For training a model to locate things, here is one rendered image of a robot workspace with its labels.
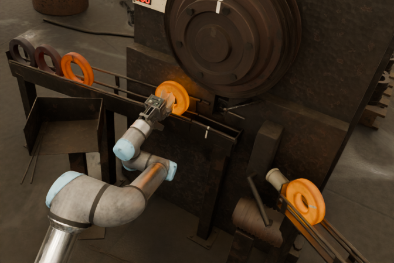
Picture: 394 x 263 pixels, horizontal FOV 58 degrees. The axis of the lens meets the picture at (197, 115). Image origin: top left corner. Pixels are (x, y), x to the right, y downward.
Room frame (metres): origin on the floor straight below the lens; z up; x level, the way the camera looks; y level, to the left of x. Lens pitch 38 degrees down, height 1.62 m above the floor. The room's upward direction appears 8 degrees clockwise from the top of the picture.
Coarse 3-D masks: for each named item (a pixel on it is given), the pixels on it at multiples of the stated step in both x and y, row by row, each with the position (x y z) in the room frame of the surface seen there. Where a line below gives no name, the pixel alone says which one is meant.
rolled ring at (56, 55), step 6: (36, 48) 1.50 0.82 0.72; (42, 48) 1.48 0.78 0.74; (48, 48) 1.47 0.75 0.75; (36, 54) 1.51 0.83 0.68; (42, 54) 1.52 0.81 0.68; (48, 54) 1.46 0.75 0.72; (54, 54) 1.45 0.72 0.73; (36, 60) 1.51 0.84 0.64; (42, 60) 1.52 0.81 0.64; (54, 60) 1.45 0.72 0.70; (60, 60) 1.46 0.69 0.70; (42, 66) 1.50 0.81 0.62; (60, 66) 1.44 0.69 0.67; (54, 72) 1.49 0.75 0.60; (60, 72) 1.44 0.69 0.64
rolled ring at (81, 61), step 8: (64, 56) 1.42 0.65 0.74; (72, 56) 1.40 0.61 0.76; (80, 56) 1.41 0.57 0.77; (64, 64) 1.43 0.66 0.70; (80, 64) 1.38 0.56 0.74; (88, 64) 1.39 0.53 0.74; (64, 72) 1.43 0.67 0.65; (72, 72) 1.45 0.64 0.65; (88, 72) 1.37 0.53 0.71; (80, 80) 1.43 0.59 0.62; (88, 80) 1.37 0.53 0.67
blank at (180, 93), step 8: (160, 88) 1.22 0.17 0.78; (168, 88) 1.20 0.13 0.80; (176, 88) 1.19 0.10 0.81; (184, 88) 1.21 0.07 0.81; (160, 96) 1.22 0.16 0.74; (176, 96) 1.19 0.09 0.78; (184, 96) 1.18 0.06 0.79; (176, 104) 1.18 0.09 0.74; (184, 104) 1.17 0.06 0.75; (176, 112) 1.18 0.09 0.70
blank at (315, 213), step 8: (288, 184) 0.85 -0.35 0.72; (296, 184) 0.82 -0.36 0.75; (304, 184) 0.80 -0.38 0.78; (312, 184) 0.80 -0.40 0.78; (288, 192) 0.83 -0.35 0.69; (296, 192) 0.81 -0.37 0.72; (304, 192) 0.79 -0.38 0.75; (312, 192) 0.77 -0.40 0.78; (296, 200) 0.81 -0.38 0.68; (312, 200) 0.76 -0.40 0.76; (320, 200) 0.75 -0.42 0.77; (296, 208) 0.79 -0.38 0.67; (304, 208) 0.79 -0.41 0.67; (312, 208) 0.75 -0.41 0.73; (320, 208) 0.74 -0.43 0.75; (304, 216) 0.76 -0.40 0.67; (312, 216) 0.73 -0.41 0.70; (320, 216) 0.73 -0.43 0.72; (312, 224) 0.72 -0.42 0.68
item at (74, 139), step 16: (32, 112) 1.04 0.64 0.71; (48, 112) 1.13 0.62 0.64; (64, 112) 1.14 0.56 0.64; (80, 112) 1.16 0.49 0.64; (96, 112) 1.17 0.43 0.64; (32, 128) 1.00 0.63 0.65; (48, 128) 1.09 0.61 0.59; (64, 128) 1.09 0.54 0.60; (80, 128) 1.10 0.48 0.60; (96, 128) 1.11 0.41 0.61; (32, 144) 0.97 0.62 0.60; (48, 144) 0.99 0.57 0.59; (64, 144) 1.00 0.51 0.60; (80, 144) 1.01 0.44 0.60; (96, 144) 1.02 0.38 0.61; (80, 160) 1.03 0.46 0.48
